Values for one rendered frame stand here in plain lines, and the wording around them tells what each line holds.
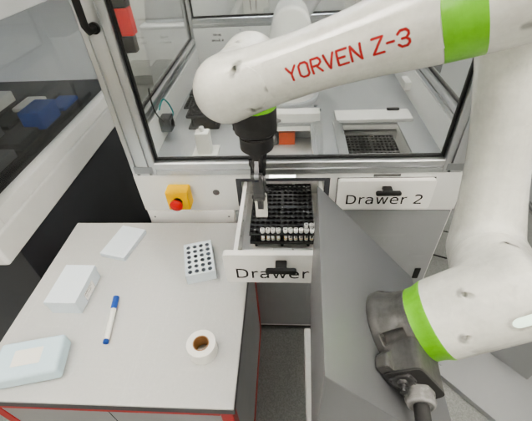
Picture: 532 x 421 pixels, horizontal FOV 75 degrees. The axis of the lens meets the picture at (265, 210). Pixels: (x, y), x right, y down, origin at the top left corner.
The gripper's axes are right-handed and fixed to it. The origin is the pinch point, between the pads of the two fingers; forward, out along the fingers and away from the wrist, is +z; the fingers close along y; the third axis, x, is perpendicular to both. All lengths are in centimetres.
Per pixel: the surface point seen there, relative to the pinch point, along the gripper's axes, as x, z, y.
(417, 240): 52, 34, -22
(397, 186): 39.7, 8.5, -19.0
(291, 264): 7.4, 10.6, 10.3
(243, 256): -4.2, 7.5, 10.4
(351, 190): 26.0, 9.9, -19.0
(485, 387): 87, 97, 1
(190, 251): -22.9, 20.3, -2.9
